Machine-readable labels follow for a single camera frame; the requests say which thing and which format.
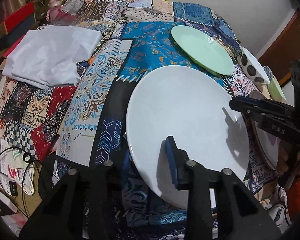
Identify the folded white cloth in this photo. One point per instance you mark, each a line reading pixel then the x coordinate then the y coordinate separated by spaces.
pixel 52 55

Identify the green bowl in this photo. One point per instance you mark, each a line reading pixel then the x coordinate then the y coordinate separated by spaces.
pixel 276 91

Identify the person's right hand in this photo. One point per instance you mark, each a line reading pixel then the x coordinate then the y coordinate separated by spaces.
pixel 283 161

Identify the olive green storage box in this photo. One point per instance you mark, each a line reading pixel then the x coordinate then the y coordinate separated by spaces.
pixel 43 3

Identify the red box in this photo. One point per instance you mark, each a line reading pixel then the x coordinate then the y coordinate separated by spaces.
pixel 18 17

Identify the patchwork tablecloth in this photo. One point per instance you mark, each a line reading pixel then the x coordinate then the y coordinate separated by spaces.
pixel 95 100

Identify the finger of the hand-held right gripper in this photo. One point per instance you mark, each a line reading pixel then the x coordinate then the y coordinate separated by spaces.
pixel 252 105

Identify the white bowl with dark dots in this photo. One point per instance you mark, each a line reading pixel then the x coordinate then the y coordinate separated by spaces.
pixel 252 65

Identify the large white plate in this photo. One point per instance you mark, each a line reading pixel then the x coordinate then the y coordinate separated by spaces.
pixel 185 110

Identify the pink rabbit toy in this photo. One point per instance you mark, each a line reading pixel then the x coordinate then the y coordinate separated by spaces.
pixel 55 3

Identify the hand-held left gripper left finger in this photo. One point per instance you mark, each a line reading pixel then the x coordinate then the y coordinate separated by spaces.
pixel 125 170

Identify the dark flat box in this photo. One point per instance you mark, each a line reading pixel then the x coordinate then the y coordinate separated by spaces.
pixel 11 43

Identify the green plate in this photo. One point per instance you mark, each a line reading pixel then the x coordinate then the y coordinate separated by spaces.
pixel 201 47

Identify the striped brown curtain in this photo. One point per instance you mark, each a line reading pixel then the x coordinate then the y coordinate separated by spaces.
pixel 0 22

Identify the printed papers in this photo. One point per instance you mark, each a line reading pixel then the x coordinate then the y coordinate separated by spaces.
pixel 12 170

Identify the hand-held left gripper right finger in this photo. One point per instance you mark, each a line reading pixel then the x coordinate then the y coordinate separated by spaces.
pixel 171 160

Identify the wooden door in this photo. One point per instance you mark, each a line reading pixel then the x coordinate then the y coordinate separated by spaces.
pixel 285 45

